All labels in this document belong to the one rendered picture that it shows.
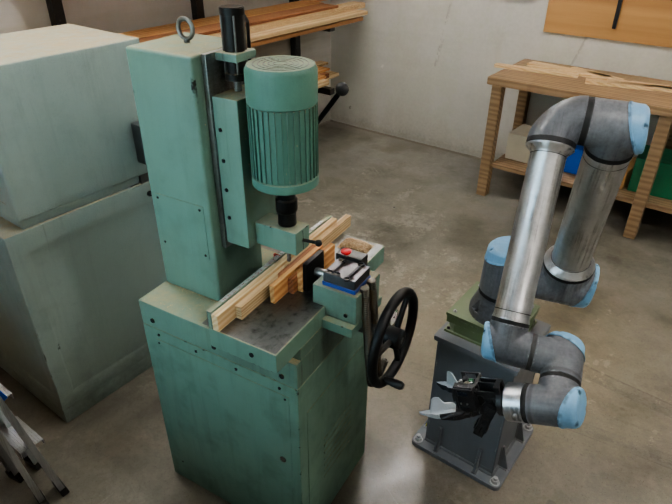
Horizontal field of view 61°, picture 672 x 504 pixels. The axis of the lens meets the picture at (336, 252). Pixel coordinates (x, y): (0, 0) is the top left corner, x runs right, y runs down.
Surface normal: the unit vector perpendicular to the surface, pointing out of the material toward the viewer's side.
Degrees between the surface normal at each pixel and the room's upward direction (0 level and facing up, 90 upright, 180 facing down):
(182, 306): 0
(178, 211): 90
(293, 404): 90
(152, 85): 90
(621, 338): 0
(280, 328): 0
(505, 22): 90
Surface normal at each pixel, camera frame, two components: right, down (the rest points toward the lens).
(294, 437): -0.50, 0.45
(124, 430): 0.00, -0.85
